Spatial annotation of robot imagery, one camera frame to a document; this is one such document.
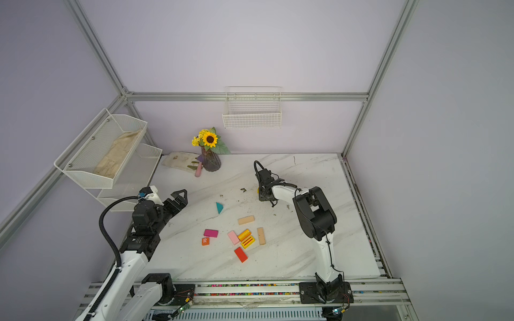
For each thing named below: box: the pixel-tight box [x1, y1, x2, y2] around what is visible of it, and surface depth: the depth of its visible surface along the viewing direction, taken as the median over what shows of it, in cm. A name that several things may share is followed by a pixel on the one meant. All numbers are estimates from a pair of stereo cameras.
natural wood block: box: [237, 215, 255, 226], surface depth 96 cm
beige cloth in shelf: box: [94, 130, 141, 179], surface depth 81 cm
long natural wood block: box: [257, 227, 267, 246], surface depth 90 cm
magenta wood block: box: [203, 228, 219, 239], surface depth 92 cm
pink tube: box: [194, 161, 203, 178], surface depth 113 cm
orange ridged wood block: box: [238, 228, 252, 242], surface depth 90 cm
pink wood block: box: [227, 230, 241, 246], surface depth 90 cm
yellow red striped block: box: [240, 235, 256, 250], surface depth 88 cm
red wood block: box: [234, 246, 249, 263], surface depth 85 cm
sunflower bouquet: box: [191, 126, 231, 155], surface depth 97 cm
